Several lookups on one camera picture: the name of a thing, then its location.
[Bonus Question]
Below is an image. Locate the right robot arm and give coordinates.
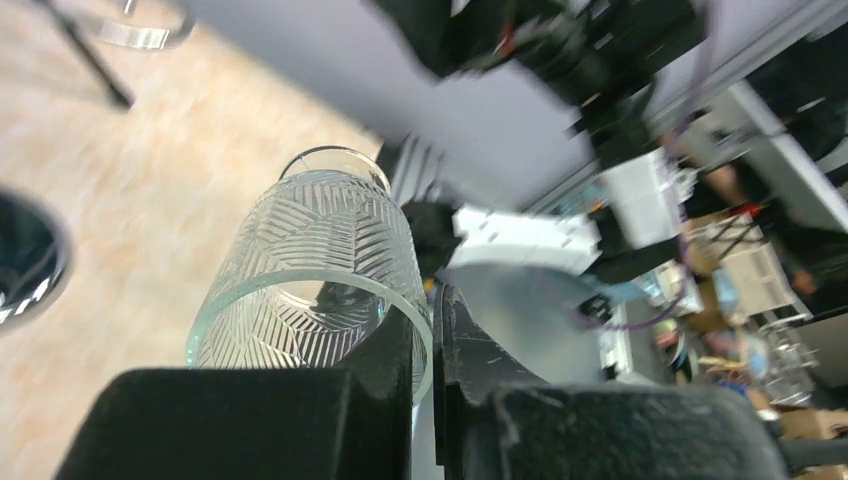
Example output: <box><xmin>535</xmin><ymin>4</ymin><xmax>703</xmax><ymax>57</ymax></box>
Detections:
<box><xmin>379</xmin><ymin>1</ymin><xmax>707</xmax><ymax>174</ymax></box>

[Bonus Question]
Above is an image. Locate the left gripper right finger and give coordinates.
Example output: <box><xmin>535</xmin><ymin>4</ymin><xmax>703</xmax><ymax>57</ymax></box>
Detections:
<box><xmin>433</xmin><ymin>285</ymin><xmax>789</xmax><ymax>479</ymax></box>

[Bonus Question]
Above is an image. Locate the chrome wine glass rack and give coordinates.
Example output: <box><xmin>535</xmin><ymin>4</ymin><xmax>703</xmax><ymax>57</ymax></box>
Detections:
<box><xmin>1</xmin><ymin>1</ymin><xmax>197</xmax><ymax>332</ymax></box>

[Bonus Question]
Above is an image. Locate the glass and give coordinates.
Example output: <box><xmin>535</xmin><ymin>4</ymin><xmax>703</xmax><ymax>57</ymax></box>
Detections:
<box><xmin>185</xmin><ymin>145</ymin><xmax>433</xmax><ymax>403</ymax></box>

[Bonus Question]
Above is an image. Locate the black music stand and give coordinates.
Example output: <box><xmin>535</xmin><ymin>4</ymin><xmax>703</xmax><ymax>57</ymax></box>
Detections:
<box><xmin>33</xmin><ymin>0</ymin><xmax>134</xmax><ymax>111</ymax></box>

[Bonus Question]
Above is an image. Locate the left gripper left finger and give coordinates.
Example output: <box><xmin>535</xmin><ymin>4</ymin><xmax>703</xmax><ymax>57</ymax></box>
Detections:
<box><xmin>57</xmin><ymin>309</ymin><xmax>413</xmax><ymax>479</ymax></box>

